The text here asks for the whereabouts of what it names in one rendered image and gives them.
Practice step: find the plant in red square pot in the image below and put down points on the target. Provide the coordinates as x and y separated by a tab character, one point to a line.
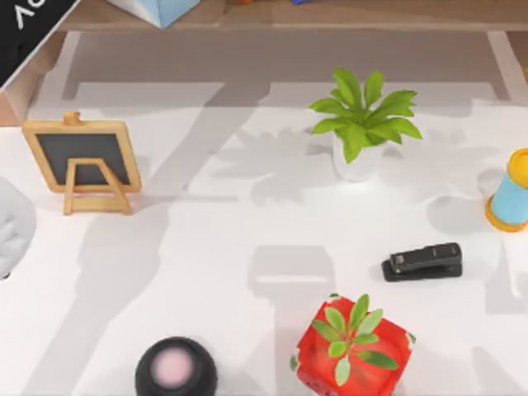
354	350

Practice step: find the black stapler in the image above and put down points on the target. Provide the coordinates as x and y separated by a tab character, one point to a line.
425	260

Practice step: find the light blue box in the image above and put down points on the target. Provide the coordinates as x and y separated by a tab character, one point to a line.
158	10

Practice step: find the blue and yellow cup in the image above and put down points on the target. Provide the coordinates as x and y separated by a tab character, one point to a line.
511	198

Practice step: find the black round pot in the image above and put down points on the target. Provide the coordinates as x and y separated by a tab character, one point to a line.
175	369

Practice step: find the pale grey rounded box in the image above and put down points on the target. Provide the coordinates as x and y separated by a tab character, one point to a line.
12	231

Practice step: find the wooden framed blackboard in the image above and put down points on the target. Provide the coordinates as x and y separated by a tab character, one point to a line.
82	158

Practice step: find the green plant in white pot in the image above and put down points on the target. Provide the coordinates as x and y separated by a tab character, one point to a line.
363	123

